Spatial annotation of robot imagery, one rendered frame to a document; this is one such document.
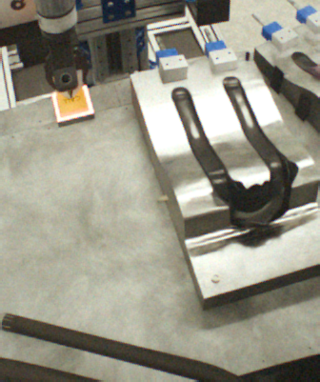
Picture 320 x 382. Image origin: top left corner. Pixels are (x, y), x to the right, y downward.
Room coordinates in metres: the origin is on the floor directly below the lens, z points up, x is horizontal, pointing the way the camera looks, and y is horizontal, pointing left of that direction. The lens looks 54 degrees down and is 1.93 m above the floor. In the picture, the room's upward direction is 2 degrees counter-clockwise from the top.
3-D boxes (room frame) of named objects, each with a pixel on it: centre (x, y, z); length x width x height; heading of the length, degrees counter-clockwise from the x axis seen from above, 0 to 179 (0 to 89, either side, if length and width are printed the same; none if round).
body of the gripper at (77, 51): (0.95, 0.19, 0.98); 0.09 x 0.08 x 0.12; 14
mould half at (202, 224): (0.72, -0.13, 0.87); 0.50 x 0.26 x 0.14; 14
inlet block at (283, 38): (1.09, -0.27, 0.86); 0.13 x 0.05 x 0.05; 31
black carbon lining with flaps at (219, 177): (0.74, -0.14, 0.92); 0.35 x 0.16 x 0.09; 14
